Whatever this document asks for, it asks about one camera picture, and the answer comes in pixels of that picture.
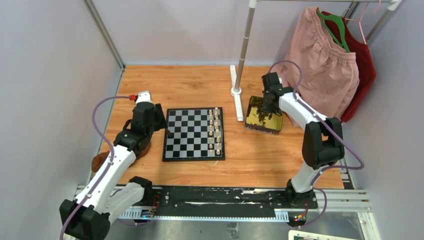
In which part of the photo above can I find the black white chess board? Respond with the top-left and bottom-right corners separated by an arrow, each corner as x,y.
162,106 -> 226,162

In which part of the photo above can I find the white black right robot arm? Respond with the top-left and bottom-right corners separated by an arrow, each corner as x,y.
261,72 -> 345,209

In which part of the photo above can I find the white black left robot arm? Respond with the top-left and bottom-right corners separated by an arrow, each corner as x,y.
59,101 -> 167,240

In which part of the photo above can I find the gold tin box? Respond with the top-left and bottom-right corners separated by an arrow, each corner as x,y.
244,95 -> 283,136

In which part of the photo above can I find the white clothes rack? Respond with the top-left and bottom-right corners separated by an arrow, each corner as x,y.
229,0 -> 402,122

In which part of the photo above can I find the pink garment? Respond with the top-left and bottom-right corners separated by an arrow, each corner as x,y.
270,7 -> 360,119

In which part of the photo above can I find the brown cloth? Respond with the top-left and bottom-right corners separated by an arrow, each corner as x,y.
91,142 -> 152,173

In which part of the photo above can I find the green clothes hanger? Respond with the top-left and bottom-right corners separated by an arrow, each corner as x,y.
316,10 -> 351,53

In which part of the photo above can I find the red garment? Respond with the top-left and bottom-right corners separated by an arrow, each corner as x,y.
314,9 -> 377,123

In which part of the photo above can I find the pink clothes hanger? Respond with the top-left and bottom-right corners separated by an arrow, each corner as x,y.
342,0 -> 372,45

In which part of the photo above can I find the white tablet corner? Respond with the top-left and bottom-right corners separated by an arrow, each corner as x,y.
288,230 -> 355,240

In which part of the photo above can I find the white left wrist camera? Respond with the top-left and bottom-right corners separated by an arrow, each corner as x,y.
129,90 -> 153,105

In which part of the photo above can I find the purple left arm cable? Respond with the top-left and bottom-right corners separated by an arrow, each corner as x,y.
58,95 -> 138,240

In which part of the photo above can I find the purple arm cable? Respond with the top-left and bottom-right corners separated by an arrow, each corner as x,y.
267,60 -> 365,229
58,95 -> 138,240

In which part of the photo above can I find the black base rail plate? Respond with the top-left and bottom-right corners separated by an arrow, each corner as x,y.
120,185 -> 319,220

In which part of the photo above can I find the aluminium frame post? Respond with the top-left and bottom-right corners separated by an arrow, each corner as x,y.
82,0 -> 126,72

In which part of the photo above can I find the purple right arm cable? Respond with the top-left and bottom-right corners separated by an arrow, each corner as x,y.
267,60 -> 365,229

